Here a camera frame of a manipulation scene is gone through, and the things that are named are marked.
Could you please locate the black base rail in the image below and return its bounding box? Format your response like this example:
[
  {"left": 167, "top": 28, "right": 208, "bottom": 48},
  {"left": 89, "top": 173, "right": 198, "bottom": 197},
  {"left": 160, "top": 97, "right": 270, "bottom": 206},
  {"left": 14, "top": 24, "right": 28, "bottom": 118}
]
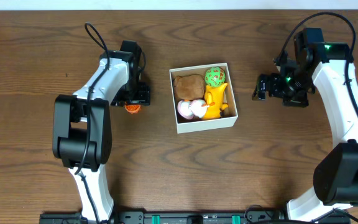
[{"left": 39, "top": 209, "right": 356, "bottom": 224}]

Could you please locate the green numbered dice ball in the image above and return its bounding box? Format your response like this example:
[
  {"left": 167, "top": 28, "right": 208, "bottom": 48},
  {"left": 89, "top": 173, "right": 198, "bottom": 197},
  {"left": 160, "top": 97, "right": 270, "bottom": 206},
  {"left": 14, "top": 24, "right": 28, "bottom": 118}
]
[{"left": 204, "top": 67, "right": 226, "bottom": 88}]

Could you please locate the orange lattice ball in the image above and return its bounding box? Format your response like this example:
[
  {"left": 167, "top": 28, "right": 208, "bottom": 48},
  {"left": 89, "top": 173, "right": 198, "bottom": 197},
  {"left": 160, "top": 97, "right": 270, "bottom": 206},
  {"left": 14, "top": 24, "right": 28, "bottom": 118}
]
[{"left": 124, "top": 105, "right": 141, "bottom": 114}]

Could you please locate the brown plush toy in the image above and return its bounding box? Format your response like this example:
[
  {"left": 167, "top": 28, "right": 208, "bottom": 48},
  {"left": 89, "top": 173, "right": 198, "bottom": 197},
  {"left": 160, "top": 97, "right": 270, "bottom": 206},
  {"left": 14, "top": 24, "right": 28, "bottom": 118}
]
[{"left": 173, "top": 74, "right": 206, "bottom": 100}]

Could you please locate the pink white snail toy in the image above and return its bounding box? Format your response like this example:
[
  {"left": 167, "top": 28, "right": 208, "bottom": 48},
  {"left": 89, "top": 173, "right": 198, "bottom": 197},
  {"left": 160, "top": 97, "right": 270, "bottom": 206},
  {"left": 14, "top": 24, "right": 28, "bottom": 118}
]
[{"left": 177, "top": 99, "right": 209, "bottom": 119}]

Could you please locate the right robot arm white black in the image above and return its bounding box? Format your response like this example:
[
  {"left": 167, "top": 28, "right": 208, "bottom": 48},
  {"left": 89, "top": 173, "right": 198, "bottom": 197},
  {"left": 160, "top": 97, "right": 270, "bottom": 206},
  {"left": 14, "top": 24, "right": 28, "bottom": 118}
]
[{"left": 252, "top": 41, "right": 358, "bottom": 222}]

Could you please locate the white cardboard box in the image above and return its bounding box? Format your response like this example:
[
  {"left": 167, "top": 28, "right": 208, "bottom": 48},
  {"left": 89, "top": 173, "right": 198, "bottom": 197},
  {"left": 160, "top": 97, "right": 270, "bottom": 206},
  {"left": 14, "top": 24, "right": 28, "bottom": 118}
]
[{"left": 169, "top": 63, "right": 238, "bottom": 134}]

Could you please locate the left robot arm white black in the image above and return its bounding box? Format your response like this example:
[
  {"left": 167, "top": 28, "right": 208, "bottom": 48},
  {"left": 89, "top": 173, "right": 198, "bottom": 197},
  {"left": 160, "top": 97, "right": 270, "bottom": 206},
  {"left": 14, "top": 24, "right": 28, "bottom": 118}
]
[{"left": 52, "top": 49, "right": 150, "bottom": 223}]

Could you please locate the yellow rubber duck toy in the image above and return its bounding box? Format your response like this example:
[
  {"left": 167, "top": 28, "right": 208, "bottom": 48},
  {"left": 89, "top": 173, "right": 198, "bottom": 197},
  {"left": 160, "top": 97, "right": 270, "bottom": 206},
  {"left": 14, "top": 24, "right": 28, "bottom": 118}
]
[{"left": 202, "top": 83, "right": 228, "bottom": 120}]

